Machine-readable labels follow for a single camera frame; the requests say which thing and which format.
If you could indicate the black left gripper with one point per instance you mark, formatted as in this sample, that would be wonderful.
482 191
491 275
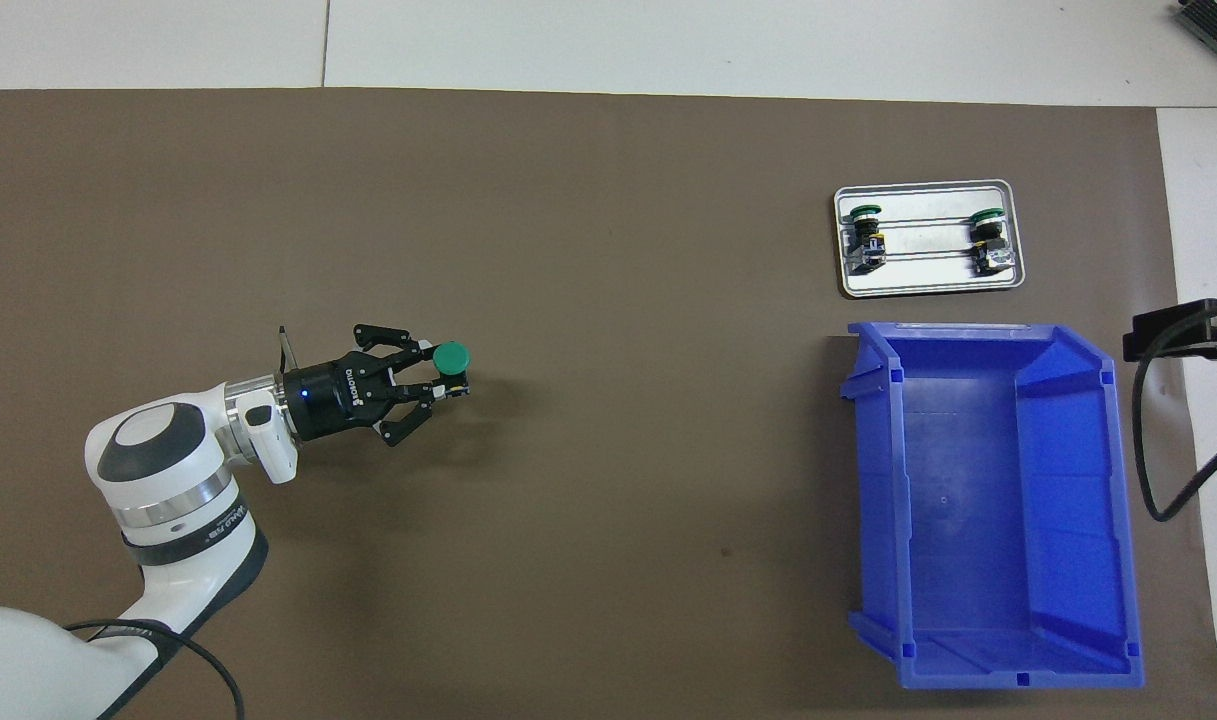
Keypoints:
333 398

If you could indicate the green push button switch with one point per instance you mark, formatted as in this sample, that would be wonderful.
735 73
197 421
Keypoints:
990 240
866 238
451 358

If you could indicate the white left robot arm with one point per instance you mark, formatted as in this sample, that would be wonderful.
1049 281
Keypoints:
158 470

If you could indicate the grey metal tray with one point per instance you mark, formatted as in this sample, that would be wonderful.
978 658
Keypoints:
928 282

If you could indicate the blue plastic storage bin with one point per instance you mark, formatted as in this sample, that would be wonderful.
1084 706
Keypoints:
988 500

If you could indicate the brown table mat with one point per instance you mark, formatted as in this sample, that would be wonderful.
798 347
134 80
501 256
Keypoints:
618 200

